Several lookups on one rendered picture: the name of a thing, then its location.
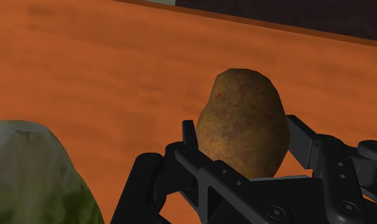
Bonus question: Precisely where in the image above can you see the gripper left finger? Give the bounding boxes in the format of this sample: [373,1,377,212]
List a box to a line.
[109,119,292,224]

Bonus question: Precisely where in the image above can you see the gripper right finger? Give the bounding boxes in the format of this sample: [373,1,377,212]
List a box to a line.
[285,115,377,224]

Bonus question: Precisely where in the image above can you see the brown potato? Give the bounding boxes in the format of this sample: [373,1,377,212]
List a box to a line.
[195,68,291,179]

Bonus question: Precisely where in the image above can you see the green lettuce head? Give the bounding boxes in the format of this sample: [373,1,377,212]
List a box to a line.
[0,120,106,224]

